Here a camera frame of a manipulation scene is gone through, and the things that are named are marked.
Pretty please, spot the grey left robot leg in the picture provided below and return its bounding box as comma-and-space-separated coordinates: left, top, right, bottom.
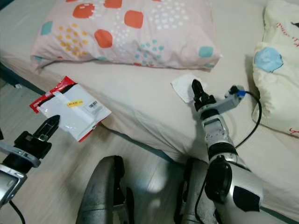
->
76, 155, 134, 224

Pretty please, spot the white paper tissue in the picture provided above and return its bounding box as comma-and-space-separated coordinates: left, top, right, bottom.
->
171, 74, 208, 104

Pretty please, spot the mattress with cream sheet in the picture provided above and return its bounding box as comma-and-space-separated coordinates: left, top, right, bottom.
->
0, 0, 299, 221

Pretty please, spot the red and white plastic package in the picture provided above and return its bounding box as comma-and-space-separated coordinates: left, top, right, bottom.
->
29, 76, 112, 142

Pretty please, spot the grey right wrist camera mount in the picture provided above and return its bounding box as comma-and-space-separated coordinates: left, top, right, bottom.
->
199, 85, 246, 117

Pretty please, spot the cream cartoon print quilt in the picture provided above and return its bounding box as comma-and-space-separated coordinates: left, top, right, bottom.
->
252, 0, 299, 138

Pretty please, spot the pink patterned pillow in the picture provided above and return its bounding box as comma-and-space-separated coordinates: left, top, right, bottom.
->
30, 0, 222, 70

